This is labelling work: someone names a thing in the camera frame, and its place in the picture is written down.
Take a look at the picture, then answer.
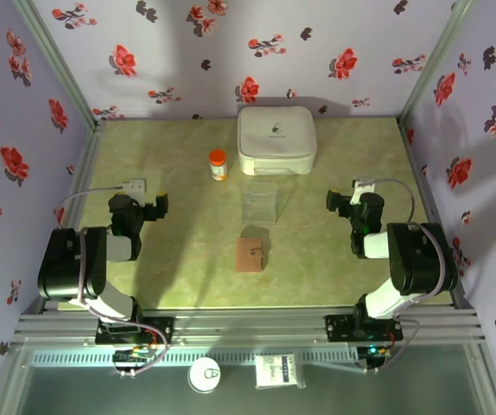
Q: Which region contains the white zipped medicine pouch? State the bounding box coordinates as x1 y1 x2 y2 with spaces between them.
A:
236 105 318 176

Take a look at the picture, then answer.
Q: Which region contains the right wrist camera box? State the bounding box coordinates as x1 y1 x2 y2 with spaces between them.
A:
349 178 377 206

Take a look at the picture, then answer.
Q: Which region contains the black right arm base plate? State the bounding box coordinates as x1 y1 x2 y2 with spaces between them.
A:
324 314 404 342

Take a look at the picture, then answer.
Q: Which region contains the round white lid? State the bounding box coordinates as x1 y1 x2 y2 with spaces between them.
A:
188 356 222 394

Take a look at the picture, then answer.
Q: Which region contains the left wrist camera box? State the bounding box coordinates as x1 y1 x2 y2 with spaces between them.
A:
127 177 148 205

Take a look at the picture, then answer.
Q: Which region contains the grey slotted cable duct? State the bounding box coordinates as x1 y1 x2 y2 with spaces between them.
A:
29 350 364 367

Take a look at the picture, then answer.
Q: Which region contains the aluminium frame cross rail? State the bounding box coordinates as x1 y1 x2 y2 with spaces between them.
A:
9 307 487 348

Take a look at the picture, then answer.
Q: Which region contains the orange capped pill bottle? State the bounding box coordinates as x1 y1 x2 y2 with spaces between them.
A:
209 149 229 182

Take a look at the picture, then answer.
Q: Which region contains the aluminium frame post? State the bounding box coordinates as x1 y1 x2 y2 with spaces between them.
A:
11 0 107 131
397 0 478 126

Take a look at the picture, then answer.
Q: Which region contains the white packet in plastic bag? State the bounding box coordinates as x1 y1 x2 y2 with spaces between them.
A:
254 354 306 390

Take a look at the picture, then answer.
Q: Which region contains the small electronics board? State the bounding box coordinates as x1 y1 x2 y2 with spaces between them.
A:
112 343 165 378
357 343 394 374

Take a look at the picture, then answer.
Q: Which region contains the lilac left arm cable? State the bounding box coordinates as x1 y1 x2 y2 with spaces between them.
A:
55 184 170 376

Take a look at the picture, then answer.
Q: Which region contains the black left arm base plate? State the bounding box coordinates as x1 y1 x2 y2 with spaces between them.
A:
95 316 175 346

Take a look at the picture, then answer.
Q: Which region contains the brown leather card holder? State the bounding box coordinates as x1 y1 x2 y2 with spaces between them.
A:
235 236 267 274

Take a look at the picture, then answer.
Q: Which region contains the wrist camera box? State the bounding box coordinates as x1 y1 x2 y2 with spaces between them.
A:
349 178 377 206
127 177 148 205

